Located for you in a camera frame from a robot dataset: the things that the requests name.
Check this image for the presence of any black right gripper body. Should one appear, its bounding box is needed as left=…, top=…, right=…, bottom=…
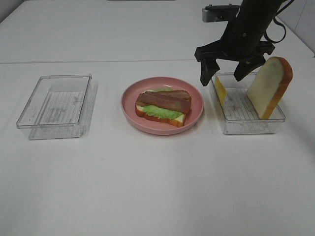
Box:
left=194, top=22, right=275, bottom=62

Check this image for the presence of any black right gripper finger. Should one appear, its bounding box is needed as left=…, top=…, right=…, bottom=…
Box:
left=200, top=59, right=220, bottom=86
left=234, top=56, right=266, bottom=81

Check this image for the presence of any yellow cheese slice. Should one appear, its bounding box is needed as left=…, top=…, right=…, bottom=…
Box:
left=214, top=76, right=227, bottom=107

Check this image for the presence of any bread slice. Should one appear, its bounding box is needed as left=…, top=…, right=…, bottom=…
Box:
left=135, top=101, right=191, bottom=127
left=247, top=57, right=293, bottom=119

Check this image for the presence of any long bacon strip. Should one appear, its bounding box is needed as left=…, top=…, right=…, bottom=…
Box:
left=143, top=90, right=191, bottom=101

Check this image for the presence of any green lettuce leaf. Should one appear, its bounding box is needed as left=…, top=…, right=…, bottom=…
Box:
left=136, top=87, right=186, bottom=119

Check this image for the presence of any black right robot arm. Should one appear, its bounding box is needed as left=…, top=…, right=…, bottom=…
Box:
left=194, top=0, right=282, bottom=86

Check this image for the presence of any right clear plastic container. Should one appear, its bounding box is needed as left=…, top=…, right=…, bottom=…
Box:
left=209, top=72, right=285, bottom=135

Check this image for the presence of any clear plastic container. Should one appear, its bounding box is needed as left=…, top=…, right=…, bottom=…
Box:
left=209, top=72, right=285, bottom=135
left=16, top=74, right=97, bottom=140

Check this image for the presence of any pink round plate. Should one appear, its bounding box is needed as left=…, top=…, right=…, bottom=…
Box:
left=121, top=77, right=204, bottom=135

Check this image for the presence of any left clear plastic container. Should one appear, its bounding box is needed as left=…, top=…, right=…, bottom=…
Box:
left=16, top=74, right=97, bottom=140

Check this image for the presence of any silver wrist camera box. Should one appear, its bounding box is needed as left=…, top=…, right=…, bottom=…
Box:
left=202, top=4, right=240, bottom=23

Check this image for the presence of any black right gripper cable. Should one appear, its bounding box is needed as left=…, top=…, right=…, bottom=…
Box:
left=263, top=0, right=295, bottom=44

